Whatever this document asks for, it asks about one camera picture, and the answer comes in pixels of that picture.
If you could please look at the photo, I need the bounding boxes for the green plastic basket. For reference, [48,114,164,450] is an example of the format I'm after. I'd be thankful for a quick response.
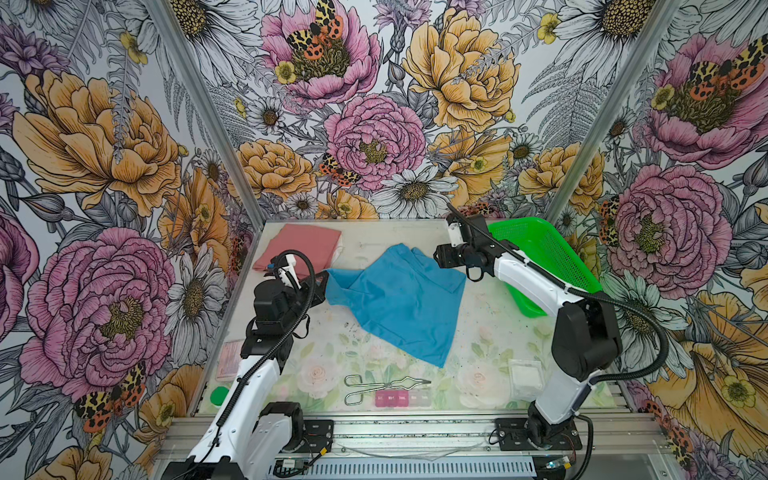
[488,217,603,294]

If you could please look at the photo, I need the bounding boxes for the red white small box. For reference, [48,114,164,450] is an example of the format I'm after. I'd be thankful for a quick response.
[216,339,244,382]

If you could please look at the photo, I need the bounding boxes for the black cable conduit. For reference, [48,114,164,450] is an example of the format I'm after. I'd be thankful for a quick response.
[212,249,318,430]
[445,202,670,385]

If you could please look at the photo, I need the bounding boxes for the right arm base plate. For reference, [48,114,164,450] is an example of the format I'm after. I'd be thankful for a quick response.
[494,417,583,451]

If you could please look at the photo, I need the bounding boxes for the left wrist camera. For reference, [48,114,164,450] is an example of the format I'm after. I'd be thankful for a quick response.
[273,254,300,291]

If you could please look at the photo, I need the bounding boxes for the pink pill organizer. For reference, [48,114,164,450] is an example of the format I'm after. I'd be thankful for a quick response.
[374,389,432,409]

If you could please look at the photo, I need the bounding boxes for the blue t-shirt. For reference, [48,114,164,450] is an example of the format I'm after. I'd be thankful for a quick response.
[325,244,466,368]

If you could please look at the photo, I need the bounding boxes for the metal tongs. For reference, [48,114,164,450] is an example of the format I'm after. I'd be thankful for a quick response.
[344,374,431,406]

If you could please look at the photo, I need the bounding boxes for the green lid white jar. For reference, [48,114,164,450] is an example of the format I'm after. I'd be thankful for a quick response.
[208,386,230,408]

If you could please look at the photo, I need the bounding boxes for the aluminium front rail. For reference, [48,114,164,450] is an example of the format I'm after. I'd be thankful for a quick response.
[152,413,673,460]

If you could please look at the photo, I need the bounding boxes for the white gauze packet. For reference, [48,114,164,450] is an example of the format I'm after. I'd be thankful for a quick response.
[508,359,545,402]

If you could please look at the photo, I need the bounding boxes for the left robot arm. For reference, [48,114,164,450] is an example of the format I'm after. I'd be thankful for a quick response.
[161,271,328,479]

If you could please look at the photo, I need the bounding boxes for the left black cable conduit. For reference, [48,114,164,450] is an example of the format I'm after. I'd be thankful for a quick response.
[212,249,318,430]

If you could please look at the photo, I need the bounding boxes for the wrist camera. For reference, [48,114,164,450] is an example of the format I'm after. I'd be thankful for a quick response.
[447,218,466,247]
[273,254,300,291]

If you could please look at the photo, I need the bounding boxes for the right black cable conduit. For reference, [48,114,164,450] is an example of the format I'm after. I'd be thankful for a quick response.
[445,202,670,385]

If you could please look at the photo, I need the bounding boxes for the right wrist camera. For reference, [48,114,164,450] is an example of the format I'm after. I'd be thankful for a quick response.
[447,218,466,247]

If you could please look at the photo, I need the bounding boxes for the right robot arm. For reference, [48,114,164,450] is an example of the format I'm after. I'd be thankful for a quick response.
[433,209,622,449]

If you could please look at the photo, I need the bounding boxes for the folded pink t-shirt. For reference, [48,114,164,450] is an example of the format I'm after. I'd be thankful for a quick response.
[252,224,341,273]

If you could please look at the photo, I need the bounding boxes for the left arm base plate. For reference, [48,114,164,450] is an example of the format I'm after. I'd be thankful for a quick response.
[282,419,335,455]

